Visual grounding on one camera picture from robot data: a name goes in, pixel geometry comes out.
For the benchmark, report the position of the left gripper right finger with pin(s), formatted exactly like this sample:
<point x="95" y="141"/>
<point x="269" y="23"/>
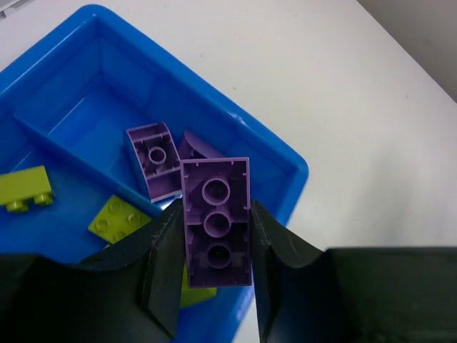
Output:
<point x="349" y="294"/>

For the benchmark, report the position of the small lime lego brick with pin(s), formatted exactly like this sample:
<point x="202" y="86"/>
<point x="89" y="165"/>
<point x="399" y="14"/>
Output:
<point x="117" y="219"/>

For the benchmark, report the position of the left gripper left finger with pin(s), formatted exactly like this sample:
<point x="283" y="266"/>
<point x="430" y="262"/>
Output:
<point x="128" y="292"/>

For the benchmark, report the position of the purple butterfly lego brick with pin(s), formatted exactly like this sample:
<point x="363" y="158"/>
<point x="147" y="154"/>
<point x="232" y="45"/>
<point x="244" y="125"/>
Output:
<point x="193" y="147"/>

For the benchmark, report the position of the blue plastic sorting bin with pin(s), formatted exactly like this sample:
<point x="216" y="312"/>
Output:
<point x="65" y="105"/>

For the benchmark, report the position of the lime two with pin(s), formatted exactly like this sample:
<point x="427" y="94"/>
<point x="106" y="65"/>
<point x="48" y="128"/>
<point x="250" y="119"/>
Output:
<point x="19" y="188"/>

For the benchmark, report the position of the purple paw lego brick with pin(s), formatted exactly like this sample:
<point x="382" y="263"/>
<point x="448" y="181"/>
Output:
<point x="154" y="160"/>

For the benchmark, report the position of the lime sloped lego brick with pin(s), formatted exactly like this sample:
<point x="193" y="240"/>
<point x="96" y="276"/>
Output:
<point x="192" y="296"/>

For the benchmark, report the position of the purple curved lego brick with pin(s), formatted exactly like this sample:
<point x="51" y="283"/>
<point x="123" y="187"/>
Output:
<point x="216" y="204"/>

